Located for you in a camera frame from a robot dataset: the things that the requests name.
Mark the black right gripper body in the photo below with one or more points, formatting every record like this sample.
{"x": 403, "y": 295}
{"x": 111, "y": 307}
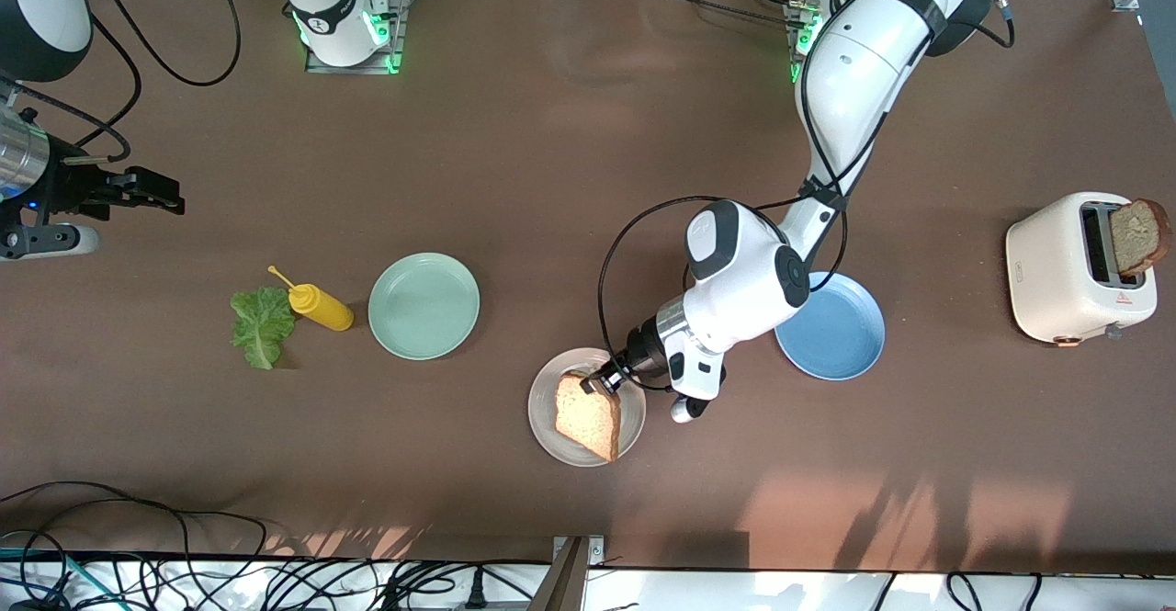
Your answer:
{"x": 75, "y": 187}

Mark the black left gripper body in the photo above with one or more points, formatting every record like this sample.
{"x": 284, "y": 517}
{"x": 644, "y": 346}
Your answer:
{"x": 640, "y": 351}

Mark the brown bread slice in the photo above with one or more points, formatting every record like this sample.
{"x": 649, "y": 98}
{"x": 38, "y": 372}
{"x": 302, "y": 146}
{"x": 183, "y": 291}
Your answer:
{"x": 588, "y": 423}
{"x": 1139, "y": 234}

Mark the green lettuce leaf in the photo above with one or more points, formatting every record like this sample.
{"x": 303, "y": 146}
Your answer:
{"x": 262, "y": 326}

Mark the yellow mustard squeeze bottle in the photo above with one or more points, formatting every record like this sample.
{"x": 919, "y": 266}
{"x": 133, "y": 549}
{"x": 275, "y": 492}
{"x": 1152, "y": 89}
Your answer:
{"x": 322, "y": 308}

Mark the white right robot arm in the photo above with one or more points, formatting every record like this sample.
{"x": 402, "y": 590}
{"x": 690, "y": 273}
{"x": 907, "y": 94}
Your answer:
{"x": 335, "y": 14}

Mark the beige plate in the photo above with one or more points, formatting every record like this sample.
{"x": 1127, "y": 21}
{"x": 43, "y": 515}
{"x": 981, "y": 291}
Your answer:
{"x": 542, "y": 409}

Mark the blue plate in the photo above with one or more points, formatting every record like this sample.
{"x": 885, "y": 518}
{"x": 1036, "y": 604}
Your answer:
{"x": 841, "y": 340}

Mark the pale green plate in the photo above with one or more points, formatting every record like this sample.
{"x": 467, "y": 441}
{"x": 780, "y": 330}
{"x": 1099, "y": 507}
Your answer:
{"x": 424, "y": 306}

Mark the black power plug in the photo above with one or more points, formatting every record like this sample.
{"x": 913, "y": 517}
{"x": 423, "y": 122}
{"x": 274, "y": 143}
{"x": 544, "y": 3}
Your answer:
{"x": 476, "y": 593}

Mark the white toaster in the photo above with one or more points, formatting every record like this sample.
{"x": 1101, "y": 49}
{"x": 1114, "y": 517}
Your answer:
{"x": 1047, "y": 271}

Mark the aluminium table edge post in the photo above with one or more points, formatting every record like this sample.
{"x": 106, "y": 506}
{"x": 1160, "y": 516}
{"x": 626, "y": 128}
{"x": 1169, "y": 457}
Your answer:
{"x": 565, "y": 583}

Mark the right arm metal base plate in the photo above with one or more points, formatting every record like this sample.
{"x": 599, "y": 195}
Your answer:
{"x": 399, "y": 32}

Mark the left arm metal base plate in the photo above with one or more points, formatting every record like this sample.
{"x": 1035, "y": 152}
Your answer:
{"x": 792, "y": 18}

